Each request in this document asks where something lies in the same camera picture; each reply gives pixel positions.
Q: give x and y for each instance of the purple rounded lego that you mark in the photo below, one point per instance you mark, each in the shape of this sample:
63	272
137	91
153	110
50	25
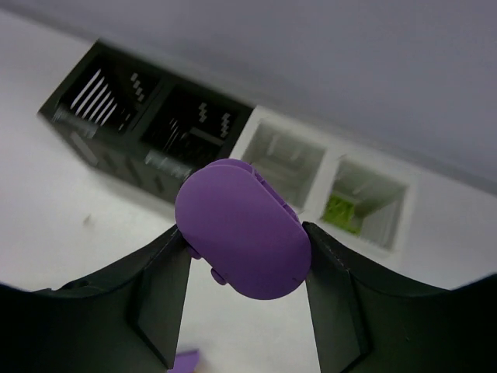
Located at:
253	240

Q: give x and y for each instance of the lime green lego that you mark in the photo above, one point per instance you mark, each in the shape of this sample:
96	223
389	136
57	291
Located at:
340	213

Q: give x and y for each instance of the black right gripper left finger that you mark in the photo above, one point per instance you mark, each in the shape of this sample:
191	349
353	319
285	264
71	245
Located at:
123	318

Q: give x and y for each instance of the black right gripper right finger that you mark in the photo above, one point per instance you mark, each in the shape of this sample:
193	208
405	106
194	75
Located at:
367	318

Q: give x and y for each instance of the purple curved lego top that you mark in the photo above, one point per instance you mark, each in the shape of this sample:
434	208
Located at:
185	362

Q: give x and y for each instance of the black slotted double container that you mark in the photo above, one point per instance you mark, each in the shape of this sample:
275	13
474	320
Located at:
140	123

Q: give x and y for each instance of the white slotted double container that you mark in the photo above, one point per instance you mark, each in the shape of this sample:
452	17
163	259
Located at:
306	166

